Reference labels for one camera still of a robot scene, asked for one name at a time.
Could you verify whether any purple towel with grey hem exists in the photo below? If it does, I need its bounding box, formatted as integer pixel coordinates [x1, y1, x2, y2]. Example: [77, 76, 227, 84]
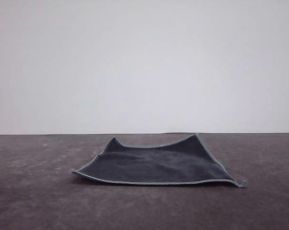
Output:
[69, 133, 249, 188]

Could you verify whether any grey table cloth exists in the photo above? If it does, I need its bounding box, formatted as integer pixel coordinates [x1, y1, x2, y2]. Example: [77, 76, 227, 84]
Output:
[0, 132, 289, 230]

